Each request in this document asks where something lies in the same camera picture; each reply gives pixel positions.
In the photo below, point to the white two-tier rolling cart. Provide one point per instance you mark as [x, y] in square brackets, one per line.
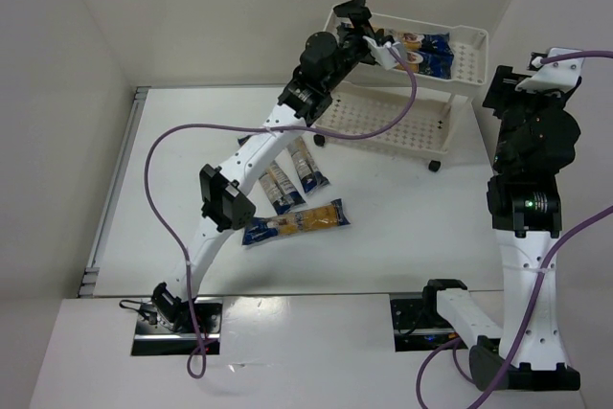
[423, 121]

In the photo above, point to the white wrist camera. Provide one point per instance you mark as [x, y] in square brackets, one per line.
[559, 75]
[388, 54]

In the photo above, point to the horizontal pasta bag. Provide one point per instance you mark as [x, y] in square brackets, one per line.
[329, 216]

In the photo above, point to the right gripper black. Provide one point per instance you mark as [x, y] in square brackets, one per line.
[498, 91]

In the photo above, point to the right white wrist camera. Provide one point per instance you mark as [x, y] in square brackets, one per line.
[559, 75]

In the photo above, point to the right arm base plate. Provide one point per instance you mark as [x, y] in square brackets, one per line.
[414, 329]

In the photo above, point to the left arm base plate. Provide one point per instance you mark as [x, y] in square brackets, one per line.
[153, 337]

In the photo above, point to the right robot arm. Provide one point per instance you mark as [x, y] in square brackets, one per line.
[525, 353]

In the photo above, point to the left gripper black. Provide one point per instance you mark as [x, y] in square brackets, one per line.
[354, 22]

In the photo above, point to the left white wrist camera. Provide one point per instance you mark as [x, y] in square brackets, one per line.
[388, 54]

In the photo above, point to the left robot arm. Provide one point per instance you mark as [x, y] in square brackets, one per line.
[325, 61]

